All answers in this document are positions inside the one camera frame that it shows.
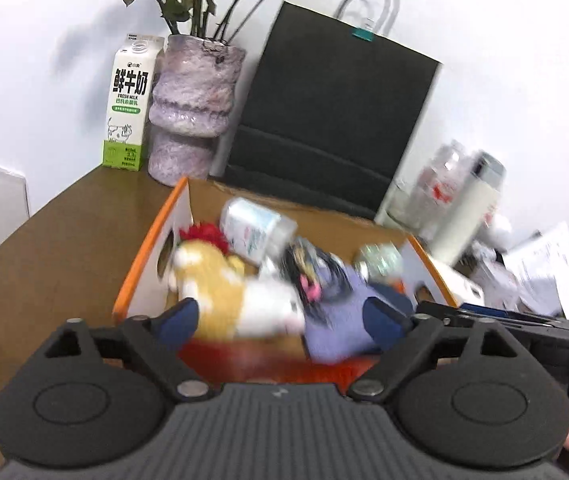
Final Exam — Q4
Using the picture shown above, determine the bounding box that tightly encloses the black cable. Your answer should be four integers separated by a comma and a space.
284, 244, 351, 307

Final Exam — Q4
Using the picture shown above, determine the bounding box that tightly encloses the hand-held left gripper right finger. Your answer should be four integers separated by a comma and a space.
345, 296, 546, 402

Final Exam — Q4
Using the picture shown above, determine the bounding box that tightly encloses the white thermos bottle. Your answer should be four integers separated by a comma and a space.
431, 151, 508, 266

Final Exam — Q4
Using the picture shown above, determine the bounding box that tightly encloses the clear plastic bottle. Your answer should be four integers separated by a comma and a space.
409, 142, 473, 241

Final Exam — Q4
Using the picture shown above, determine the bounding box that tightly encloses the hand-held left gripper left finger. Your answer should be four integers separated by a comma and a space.
28, 298, 211, 402

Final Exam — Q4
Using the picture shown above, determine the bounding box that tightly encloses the black paper bag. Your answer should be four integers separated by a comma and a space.
209, 0, 443, 221

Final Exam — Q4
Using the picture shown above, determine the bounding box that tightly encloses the white green milk carton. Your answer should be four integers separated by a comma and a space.
101, 33, 166, 173

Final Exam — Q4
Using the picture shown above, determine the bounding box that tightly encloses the clear drinking glass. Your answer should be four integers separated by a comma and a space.
376, 179, 415, 234

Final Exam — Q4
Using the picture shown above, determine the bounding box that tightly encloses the yellow plush chicken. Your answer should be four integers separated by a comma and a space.
166, 222, 306, 341

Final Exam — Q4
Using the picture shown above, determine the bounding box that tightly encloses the white lying bottle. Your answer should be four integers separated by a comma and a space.
220, 197, 299, 264

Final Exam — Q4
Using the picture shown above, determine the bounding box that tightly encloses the white power strip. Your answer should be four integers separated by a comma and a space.
446, 264, 485, 307

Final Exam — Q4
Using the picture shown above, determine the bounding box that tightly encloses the purple pouch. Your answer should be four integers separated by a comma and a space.
303, 264, 415, 364

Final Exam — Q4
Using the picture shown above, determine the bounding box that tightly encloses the stack of white papers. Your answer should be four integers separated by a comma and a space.
501, 221, 569, 326

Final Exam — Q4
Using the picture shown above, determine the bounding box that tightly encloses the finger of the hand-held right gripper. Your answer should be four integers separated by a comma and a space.
416, 301, 564, 329

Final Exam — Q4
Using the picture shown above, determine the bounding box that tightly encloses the small pink trinket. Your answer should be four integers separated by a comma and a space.
301, 272, 323, 304

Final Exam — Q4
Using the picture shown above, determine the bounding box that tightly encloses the brown wooden desk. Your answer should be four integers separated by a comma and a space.
0, 162, 191, 480

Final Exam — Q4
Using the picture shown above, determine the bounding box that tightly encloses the red cardboard box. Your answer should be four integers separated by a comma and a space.
111, 175, 458, 397

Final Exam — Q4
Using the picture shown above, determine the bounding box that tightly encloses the purple textured vase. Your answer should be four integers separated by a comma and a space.
147, 34, 247, 187

